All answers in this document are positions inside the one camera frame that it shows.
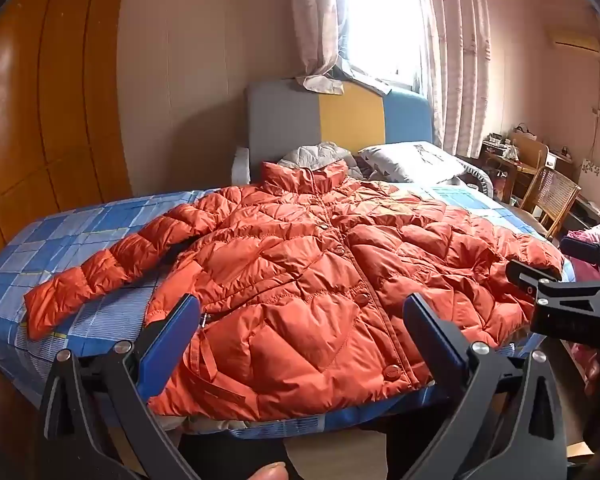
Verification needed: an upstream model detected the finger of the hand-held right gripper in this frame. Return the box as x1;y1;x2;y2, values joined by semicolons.
560;236;600;283
505;259;600;311

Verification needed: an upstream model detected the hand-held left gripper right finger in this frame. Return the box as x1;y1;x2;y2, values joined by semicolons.
402;292;568;480

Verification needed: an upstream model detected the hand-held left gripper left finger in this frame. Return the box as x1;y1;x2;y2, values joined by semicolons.
42;294;203;480

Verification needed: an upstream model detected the orange puffer jacket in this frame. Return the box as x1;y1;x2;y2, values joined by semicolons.
24;160;566;423

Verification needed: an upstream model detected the person's left hand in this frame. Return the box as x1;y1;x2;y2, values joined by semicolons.
252;462;287;480

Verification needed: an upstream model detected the pink cloth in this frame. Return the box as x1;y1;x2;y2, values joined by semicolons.
565;220;600;281

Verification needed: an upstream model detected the rattan chair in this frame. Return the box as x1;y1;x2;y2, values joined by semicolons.
520;167;582;241

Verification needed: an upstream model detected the small white cabinet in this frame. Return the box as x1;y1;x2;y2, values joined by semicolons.
545;152;576;171

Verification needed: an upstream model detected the wooden chair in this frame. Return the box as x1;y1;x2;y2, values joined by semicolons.
510;132;550;171

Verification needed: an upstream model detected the wooden desk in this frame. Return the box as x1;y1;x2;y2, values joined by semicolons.
480;140;531;201

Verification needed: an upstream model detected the pile of small trinkets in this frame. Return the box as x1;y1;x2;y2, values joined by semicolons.
482;132;518;158

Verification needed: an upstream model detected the bed with blue plaid sheet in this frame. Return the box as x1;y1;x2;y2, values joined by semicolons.
0;180;576;441

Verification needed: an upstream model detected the white printed pillow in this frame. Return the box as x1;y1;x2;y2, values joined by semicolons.
357;141;468;183

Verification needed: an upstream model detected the long pink curtain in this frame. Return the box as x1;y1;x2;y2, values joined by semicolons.
412;0;493;158

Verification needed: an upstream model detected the grey quilted garment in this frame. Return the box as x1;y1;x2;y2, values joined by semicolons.
279;141;366;181

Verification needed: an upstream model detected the grey yellow blue headboard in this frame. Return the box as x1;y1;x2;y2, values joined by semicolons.
245;79;435;188

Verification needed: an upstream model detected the wooden wardrobe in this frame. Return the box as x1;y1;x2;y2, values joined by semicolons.
0;0;146;261

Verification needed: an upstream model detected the bright window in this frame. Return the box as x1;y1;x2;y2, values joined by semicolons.
335;0;431;96

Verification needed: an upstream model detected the short pink curtain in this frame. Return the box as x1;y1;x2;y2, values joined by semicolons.
289;0;351;95

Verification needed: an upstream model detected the grey mesh bed rail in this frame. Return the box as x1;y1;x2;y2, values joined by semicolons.
450;157;496;196

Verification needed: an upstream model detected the white bed rail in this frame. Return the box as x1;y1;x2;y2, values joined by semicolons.
232;146;253;183

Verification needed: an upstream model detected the wall air conditioner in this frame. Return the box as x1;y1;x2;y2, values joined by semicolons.
545;27;600;53

